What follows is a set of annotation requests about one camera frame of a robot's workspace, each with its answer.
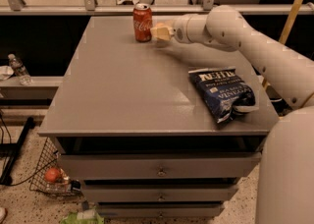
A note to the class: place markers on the red coke can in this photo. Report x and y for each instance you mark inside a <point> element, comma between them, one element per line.
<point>142,22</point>

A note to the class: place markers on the grey drawer cabinet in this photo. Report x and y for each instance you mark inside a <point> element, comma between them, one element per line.
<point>133,130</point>

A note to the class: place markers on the red apple in basket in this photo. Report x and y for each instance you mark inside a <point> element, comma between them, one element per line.
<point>52,175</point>

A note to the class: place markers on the orange fruit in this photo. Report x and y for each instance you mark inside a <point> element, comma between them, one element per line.
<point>158,25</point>

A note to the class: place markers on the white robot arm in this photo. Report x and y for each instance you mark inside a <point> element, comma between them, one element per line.
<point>286,174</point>

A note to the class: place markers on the black floor stand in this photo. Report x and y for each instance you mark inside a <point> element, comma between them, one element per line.
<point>10,152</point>

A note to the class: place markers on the green white package on floor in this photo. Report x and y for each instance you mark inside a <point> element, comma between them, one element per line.
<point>89,216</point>

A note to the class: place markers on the crumpled white paper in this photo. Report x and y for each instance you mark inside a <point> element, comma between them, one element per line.
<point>5,72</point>

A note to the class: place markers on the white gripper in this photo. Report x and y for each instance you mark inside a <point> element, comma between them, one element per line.
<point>178,31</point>

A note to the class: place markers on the black wire basket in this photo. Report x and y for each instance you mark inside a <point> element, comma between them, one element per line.
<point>64,187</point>

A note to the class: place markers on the blue kettle chips bag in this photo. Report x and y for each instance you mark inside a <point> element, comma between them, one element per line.
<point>224,92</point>

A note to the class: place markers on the clear plastic water bottle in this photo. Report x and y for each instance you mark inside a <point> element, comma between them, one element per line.
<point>19,69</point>

